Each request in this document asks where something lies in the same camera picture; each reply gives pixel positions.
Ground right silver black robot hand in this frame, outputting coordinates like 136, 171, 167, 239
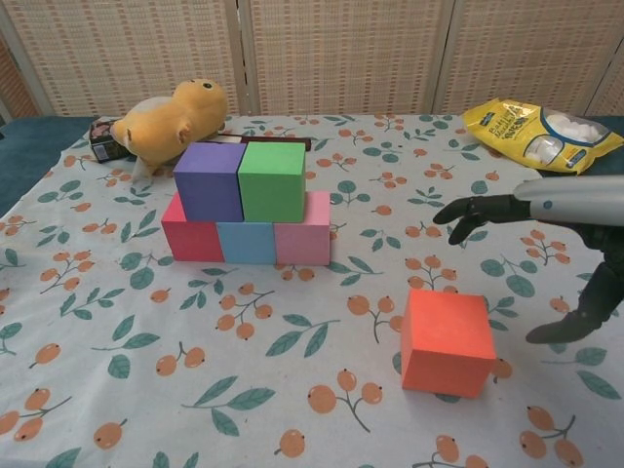
433, 175, 624, 345

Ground green foam cube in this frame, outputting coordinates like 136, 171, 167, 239
237, 140, 307, 223

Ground hot pink foam cube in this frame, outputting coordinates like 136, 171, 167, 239
161, 191, 227, 263

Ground yellow marshmallow bag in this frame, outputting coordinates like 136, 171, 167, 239
461, 97, 624, 176

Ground yellow plush animal toy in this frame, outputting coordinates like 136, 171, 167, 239
110, 79, 229, 175

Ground long dark red box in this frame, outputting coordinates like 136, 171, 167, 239
216, 134, 313, 151

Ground floral print tablecloth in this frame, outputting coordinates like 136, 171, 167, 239
0, 114, 624, 468

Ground small black printed box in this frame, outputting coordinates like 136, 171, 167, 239
90, 118, 133, 164

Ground purple foam cube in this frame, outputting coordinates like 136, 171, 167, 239
173, 141, 248, 222

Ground bamboo folding screen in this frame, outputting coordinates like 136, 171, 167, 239
0, 0, 624, 123

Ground light pink foam cube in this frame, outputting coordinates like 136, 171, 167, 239
273, 190, 332, 267

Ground light blue foam cube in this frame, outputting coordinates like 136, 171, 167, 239
215, 220, 278, 265

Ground orange foam cube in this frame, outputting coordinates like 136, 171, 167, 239
400, 288, 497, 400

